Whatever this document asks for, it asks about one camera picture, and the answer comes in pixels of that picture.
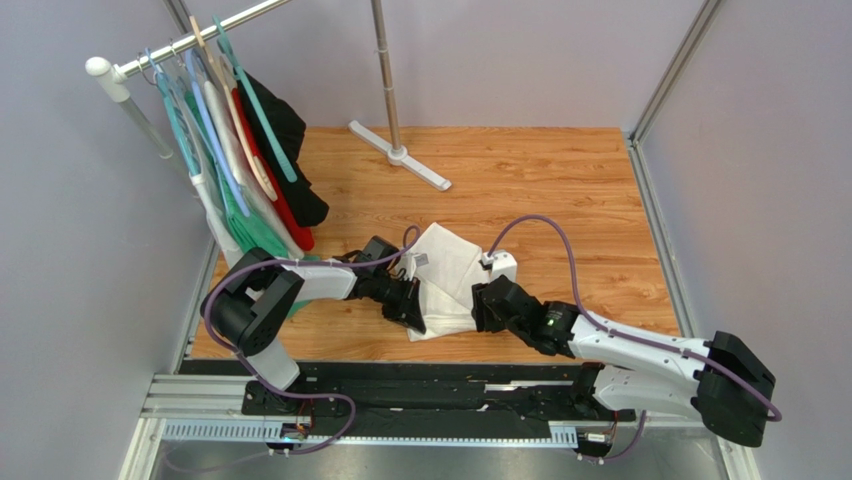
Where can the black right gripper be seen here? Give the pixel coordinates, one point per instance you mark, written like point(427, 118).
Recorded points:
point(485, 304)

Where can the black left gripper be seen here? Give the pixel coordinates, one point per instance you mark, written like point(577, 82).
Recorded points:
point(408, 309)

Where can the white cloth napkin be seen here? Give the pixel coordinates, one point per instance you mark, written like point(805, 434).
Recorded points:
point(447, 267)

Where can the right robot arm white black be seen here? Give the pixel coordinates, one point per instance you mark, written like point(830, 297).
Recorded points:
point(720, 382)

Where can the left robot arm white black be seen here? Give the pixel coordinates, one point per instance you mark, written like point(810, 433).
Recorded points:
point(247, 308)

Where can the green hanging garment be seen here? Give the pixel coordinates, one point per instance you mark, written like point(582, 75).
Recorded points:
point(234, 233)

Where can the white hanging garment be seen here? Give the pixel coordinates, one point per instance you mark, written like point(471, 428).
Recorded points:
point(251, 191)

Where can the wooden hanger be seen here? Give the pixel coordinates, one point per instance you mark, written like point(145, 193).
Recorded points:
point(216, 63)

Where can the blue plastic hanger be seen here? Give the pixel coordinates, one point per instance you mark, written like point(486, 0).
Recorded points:
point(197, 75)

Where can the light teal plastic hanger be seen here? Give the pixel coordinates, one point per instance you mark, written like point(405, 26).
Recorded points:
point(180, 128)

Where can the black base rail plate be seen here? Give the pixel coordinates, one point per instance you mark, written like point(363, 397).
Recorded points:
point(388, 398)

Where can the aluminium frame rail left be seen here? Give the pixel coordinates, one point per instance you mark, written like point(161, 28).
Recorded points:
point(172, 332)

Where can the white slotted cable duct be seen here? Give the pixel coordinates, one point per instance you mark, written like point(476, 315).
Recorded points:
point(268, 431)

